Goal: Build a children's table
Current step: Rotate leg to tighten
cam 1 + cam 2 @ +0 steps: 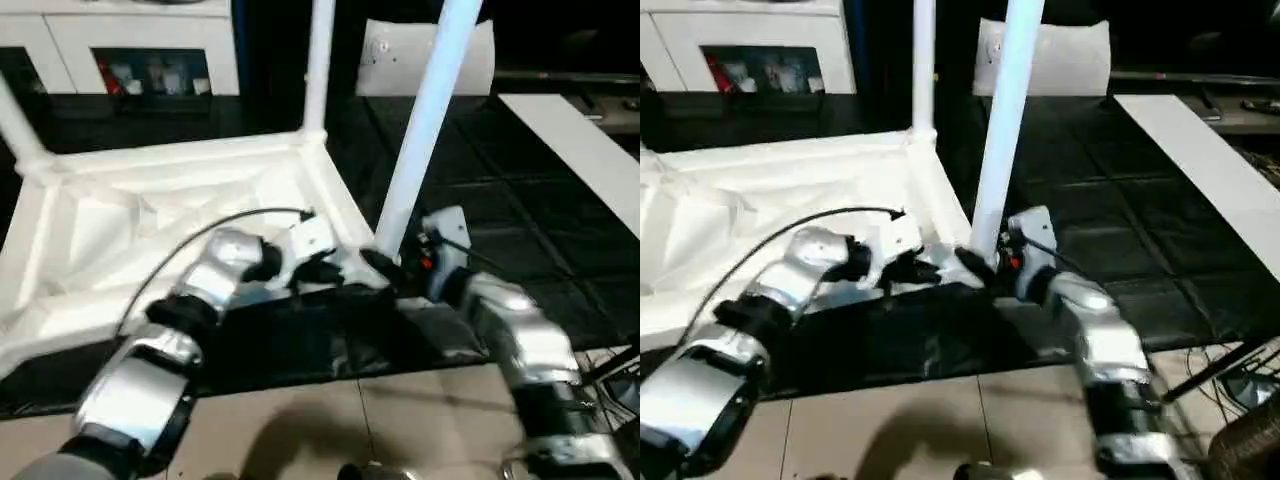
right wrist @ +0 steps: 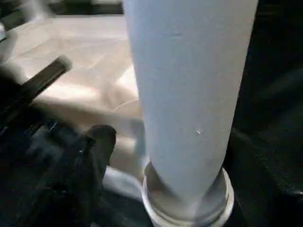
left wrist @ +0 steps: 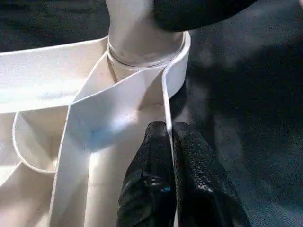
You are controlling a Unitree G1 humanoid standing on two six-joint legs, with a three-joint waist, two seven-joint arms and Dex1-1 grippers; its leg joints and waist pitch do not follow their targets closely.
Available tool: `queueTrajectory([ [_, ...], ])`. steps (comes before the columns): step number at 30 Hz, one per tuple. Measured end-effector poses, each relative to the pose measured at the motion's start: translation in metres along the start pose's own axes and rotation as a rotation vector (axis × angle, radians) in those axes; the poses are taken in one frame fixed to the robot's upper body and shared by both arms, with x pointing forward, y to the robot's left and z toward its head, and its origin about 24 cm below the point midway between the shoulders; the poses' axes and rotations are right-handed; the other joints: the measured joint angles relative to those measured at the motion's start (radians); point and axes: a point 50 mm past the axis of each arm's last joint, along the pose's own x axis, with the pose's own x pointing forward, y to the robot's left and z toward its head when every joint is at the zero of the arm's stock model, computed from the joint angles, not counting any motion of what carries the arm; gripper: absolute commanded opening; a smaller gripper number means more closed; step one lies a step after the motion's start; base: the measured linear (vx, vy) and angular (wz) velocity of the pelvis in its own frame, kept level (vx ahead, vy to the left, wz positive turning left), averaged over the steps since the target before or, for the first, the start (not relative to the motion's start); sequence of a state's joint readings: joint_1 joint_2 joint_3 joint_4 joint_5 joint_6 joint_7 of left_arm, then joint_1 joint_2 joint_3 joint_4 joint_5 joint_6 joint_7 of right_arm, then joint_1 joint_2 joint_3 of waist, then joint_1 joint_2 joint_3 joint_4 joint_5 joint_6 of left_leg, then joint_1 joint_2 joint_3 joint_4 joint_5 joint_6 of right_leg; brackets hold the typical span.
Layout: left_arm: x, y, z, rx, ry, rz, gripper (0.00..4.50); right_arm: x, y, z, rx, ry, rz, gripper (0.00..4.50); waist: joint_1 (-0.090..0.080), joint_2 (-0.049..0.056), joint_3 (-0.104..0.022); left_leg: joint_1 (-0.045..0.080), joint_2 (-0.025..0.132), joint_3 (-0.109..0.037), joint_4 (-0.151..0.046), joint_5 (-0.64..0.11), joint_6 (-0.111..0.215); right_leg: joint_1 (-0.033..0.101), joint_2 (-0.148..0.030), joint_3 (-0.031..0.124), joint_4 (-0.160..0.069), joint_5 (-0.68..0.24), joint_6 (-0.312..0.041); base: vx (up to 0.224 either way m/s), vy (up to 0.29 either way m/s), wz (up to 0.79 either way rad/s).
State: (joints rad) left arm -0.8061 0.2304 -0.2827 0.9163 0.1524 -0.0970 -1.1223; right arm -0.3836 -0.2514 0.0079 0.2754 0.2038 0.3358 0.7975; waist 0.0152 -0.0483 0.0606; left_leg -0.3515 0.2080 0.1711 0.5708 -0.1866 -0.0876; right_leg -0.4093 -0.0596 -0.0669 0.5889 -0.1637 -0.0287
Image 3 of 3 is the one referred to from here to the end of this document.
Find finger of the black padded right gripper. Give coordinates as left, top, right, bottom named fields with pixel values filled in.
left=153, top=0, right=258, bottom=33

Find white plastic table leg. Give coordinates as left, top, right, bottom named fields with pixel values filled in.
left=106, top=0, right=187, bottom=69

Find black padded mat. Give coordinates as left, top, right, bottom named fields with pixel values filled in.
left=0, top=0, right=303, bottom=227

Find white plastic table top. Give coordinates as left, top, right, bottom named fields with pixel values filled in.
left=0, top=30, right=192, bottom=227

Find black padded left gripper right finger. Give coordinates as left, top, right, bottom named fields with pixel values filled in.
left=173, top=122, right=252, bottom=227

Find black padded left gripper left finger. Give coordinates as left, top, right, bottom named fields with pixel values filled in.
left=117, top=121, right=177, bottom=227

